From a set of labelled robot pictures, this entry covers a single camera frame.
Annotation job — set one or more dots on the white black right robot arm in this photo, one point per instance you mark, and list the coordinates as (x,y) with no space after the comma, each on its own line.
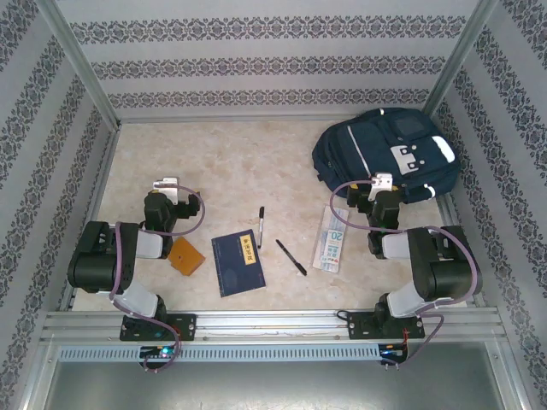
(453,273)

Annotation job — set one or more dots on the grey metal sheet panel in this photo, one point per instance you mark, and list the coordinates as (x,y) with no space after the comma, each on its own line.
(273,388)

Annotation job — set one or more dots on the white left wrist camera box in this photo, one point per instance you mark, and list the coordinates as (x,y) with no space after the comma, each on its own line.
(168,184)

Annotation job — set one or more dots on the slim black pen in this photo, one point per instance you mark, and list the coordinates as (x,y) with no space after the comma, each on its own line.
(290,256)

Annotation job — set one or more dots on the navy blue backpack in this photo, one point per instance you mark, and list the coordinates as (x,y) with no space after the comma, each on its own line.
(342,145)

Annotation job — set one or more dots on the clear ruler set package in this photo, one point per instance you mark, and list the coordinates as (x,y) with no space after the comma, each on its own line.
(333,243)

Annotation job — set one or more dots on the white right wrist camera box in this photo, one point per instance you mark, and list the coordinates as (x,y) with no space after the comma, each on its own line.
(381,181)

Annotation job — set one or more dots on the aluminium side rail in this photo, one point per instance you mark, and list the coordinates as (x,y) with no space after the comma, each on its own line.
(92,213)
(445,211)

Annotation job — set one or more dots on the black marker white label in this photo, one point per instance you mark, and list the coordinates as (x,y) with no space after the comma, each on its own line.
(260,226)

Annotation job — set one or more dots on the blue notebook yellow label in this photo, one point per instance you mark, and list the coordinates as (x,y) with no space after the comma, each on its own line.
(235,273)

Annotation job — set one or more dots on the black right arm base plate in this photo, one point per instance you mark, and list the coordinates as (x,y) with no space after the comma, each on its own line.
(357,326)

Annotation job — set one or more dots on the thin aluminium wall strip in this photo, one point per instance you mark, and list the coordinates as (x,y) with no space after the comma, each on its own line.
(171,121)

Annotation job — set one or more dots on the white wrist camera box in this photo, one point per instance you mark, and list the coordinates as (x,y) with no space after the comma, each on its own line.
(381,181)
(168,184)

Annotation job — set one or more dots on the aluminium frame post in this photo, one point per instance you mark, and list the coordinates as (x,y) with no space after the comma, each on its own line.
(81,64)
(458,64)

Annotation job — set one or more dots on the orange leather wallet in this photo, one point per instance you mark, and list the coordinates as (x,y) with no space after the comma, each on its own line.
(186,256)

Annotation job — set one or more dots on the long aluminium mounting rail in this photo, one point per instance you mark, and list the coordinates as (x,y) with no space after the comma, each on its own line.
(273,324)

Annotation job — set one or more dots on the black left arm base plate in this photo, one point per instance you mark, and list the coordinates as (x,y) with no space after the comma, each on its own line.
(186,326)

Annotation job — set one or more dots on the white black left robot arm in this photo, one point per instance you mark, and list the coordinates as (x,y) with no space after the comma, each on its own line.
(92,265)

